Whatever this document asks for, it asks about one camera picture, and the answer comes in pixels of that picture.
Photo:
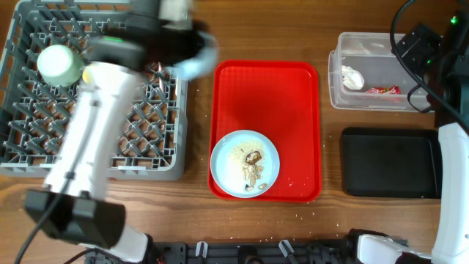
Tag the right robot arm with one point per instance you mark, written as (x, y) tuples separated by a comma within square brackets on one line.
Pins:
[(443, 73)]

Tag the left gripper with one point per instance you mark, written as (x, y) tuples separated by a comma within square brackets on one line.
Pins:
[(200, 28)]

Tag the grey dishwasher rack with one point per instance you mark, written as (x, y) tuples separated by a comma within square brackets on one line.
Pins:
[(35, 115)]

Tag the clear plastic bin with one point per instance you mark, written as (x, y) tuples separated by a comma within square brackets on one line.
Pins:
[(370, 54)]

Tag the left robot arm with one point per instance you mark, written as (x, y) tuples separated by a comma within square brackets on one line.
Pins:
[(72, 204)]

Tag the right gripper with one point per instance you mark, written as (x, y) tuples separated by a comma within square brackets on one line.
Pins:
[(430, 41)]

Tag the red snack wrapper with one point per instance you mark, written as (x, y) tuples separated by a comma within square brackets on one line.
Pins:
[(393, 90)]

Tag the white napkin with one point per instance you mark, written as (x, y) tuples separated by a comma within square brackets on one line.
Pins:
[(351, 78)]

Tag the black tray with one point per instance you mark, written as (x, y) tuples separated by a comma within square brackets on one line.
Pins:
[(389, 162)]

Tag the green bowl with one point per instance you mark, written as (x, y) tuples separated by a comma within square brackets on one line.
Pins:
[(59, 65)]

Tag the food scraps on plate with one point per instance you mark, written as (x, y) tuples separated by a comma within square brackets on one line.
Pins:
[(252, 169)]

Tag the large light blue plate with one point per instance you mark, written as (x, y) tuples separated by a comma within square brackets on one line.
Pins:
[(235, 188)]

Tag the small light blue bowl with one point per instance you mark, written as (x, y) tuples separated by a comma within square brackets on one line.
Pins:
[(203, 63)]

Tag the spilled rice grains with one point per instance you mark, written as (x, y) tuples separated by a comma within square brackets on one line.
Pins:
[(236, 154)]

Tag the yellow cup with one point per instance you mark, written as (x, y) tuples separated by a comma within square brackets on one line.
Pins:
[(86, 76)]

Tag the red plastic tray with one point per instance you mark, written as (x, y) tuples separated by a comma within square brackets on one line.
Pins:
[(280, 100)]

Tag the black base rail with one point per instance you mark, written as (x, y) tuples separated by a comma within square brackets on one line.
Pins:
[(321, 251)]

